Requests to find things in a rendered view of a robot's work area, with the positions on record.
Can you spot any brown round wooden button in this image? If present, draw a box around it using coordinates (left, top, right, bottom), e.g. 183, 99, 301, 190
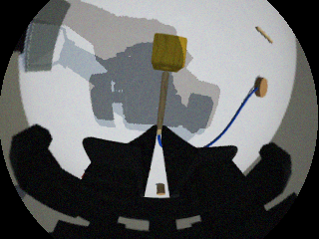
254, 77, 268, 98

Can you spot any small wooden cylinder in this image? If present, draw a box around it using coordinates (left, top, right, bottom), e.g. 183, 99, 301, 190
157, 184, 164, 195

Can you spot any blue string with thin wooden stick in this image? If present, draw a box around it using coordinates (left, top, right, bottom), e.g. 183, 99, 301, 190
157, 72, 259, 147

